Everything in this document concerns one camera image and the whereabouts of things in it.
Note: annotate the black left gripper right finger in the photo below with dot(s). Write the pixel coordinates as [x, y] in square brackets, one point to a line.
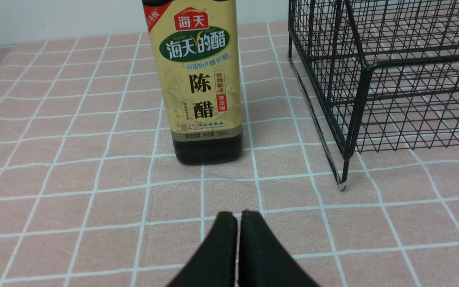
[263, 261]

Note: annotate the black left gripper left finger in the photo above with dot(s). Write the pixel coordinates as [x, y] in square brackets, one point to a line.
[213, 263]

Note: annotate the dark vinegar bottle yellow label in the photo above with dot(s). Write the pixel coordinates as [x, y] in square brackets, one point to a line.
[197, 58]

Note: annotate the pink checkered tablecloth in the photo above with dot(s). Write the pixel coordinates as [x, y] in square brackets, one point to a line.
[91, 193]

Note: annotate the black wire mesh rack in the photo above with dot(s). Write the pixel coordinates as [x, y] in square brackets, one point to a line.
[377, 75]

